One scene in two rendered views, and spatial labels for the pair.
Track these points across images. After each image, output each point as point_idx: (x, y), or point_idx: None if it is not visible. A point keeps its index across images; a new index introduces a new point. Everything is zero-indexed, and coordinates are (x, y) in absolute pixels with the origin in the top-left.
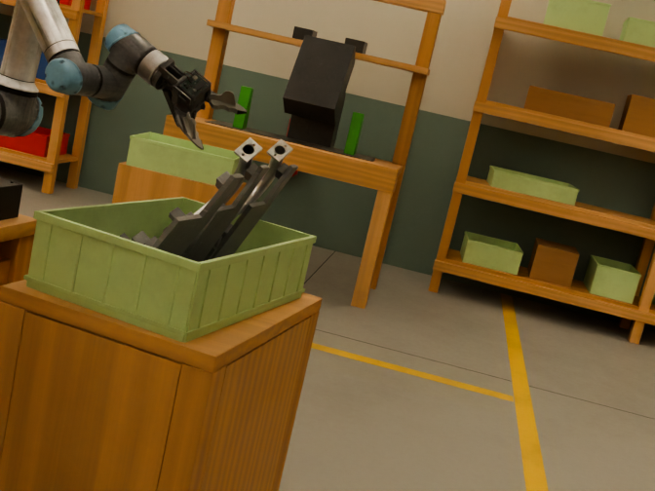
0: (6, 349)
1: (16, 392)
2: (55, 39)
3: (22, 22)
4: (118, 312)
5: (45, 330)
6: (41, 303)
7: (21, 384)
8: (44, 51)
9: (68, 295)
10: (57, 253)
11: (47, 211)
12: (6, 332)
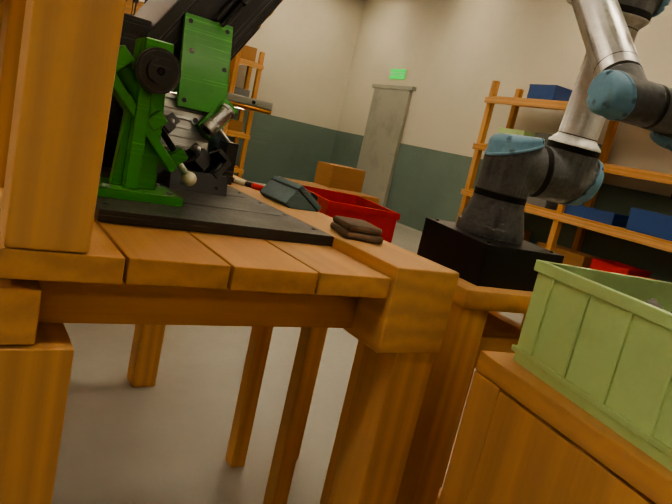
0: (472, 435)
1: (473, 497)
2: (608, 51)
3: (589, 69)
4: (623, 424)
5: (517, 423)
6: (519, 383)
7: (480, 489)
8: (593, 70)
9: (558, 382)
10: (554, 320)
11: (555, 264)
12: (476, 413)
